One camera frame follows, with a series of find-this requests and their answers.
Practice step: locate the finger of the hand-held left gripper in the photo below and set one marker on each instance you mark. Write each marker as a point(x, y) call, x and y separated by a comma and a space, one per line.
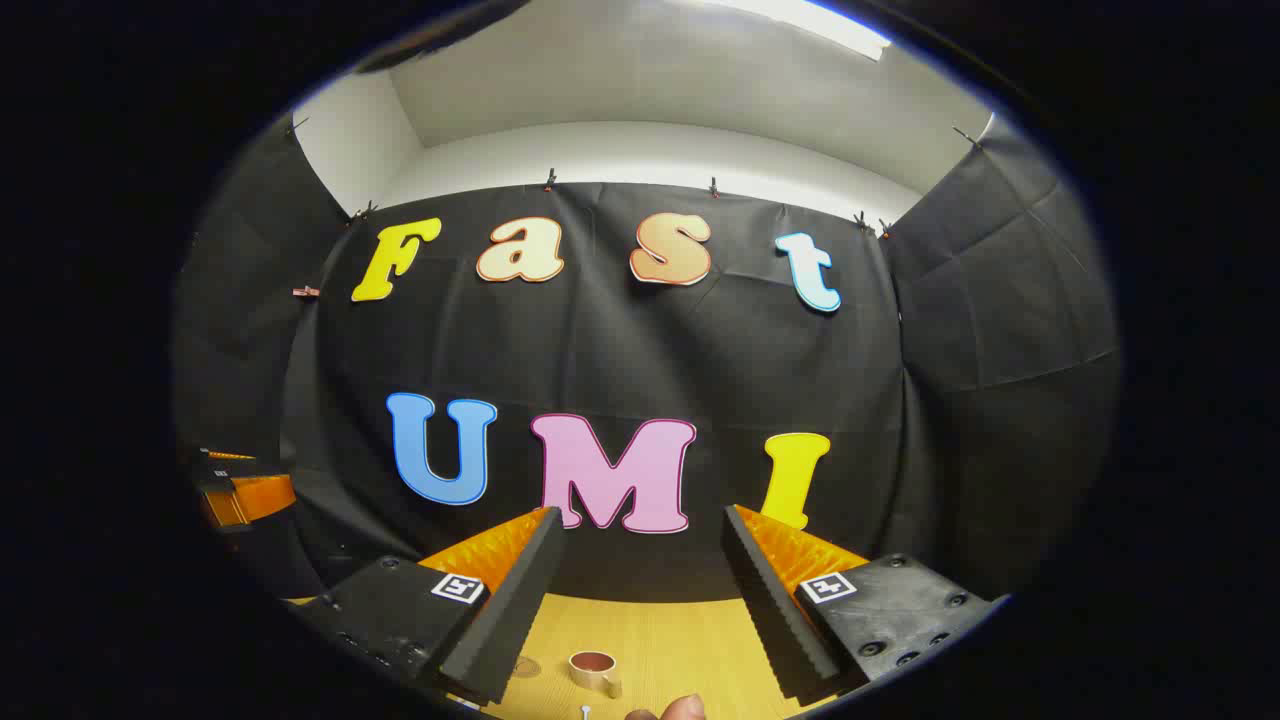
point(215, 468)
point(262, 497)

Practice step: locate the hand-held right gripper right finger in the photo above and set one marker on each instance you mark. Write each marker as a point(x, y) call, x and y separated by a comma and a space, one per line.
point(775, 610)

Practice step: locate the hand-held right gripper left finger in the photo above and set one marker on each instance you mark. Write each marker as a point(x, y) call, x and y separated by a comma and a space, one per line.
point(510, 610)

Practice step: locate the round brown coaster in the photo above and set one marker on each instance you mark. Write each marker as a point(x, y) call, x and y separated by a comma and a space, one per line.
point(526, 667)

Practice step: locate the beige cup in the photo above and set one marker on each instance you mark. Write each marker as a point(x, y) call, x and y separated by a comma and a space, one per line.
point(592, 668)

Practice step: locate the wooden desktop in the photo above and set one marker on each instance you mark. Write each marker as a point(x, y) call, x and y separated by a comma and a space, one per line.
point(670, 640)

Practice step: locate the black backdrop cloth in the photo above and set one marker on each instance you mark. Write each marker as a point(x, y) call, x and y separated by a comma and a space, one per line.
point(620, 340)

